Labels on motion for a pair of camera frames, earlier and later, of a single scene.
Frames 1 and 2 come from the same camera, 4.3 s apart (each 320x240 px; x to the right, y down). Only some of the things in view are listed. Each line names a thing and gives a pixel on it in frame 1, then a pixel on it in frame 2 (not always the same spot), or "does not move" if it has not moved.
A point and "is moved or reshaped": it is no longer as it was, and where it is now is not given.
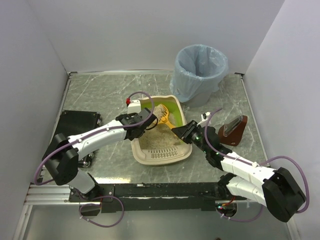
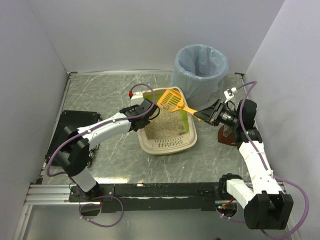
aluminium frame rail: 50,194 does not move
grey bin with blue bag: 198,71 does not move
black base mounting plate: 154,197 does not move
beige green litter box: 159,145 is moved or reshaped
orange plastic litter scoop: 164,121 -> 172,101
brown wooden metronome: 230,133 does not move
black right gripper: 186,131 -> 215,116
